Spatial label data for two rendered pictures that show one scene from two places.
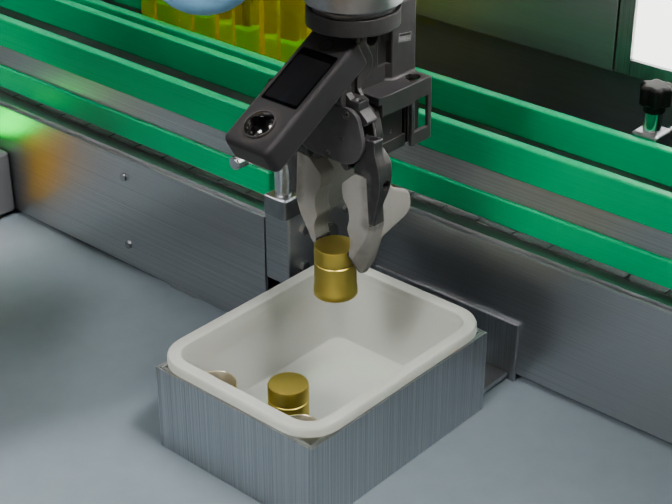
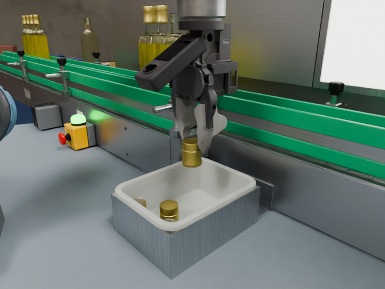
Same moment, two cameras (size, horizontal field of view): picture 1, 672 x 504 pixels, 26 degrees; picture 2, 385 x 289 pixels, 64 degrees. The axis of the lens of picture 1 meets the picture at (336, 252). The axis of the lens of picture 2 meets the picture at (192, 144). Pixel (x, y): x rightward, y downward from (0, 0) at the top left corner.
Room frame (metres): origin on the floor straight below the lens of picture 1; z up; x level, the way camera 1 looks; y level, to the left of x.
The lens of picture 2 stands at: (0.51, -0.05, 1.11)
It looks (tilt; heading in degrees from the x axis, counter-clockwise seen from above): 21 degrees down; 6
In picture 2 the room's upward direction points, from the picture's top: straight up
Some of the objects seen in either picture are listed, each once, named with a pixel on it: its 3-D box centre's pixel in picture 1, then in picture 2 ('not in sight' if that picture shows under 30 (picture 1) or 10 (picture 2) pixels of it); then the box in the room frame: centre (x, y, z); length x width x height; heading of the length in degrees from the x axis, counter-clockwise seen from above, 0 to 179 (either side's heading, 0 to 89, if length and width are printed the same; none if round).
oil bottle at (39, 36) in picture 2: not in sight; (40, 45); (2.08, 0.88, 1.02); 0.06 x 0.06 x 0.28; 49
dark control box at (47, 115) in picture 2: not in sight; (46, 116); (1.58, 0.61, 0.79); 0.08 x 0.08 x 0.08; 49
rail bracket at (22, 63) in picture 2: not in sight; (17, 66); (1.83, 0.86, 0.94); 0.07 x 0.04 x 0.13; 139
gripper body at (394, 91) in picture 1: (360, 78); (204, 61); (1.03, -0.02, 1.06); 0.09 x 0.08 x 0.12; 137
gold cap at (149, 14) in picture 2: not in sight; (149, 15); (1.45, 0.17, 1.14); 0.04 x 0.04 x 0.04
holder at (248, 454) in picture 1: (345, 374); (197, 203); (1.03, -0.01, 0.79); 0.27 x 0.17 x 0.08; 139
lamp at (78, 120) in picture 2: not in sight; (78, 119); (1.40, 0.39, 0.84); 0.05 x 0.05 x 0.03
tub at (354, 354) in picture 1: (324, 379); (187, 204); (1.01, 0.01, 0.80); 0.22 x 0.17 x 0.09; 139
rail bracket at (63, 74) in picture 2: not in sight; (57, 78); (1.52, 0.51, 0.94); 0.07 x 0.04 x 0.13; 139
